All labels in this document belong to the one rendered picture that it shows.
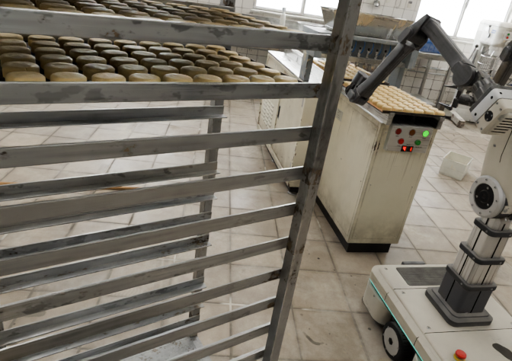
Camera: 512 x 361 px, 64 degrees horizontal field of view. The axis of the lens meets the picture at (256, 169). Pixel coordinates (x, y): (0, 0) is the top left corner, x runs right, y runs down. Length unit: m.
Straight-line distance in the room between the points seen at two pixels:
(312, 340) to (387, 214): 0.91
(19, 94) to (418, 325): 1.64
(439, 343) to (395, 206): 0.93
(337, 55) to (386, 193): 1.71
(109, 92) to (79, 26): 0.10
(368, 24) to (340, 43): 2.10
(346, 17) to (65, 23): 0.46
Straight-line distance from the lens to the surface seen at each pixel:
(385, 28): 2.94
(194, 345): 1.68
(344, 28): 0.79
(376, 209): 2.47
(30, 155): 0.65
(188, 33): 0.66
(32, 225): 1.19
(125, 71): 0.74
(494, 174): 1.72
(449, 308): 1.97
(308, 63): 2.84
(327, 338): 2.03
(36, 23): 0.60
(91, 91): 0.63
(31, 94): 0.62
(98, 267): 1.31
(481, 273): 1.89
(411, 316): 1.91
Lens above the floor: 1.41
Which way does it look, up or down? 24 degrees down
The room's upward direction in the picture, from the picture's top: 9 degrees clockwise
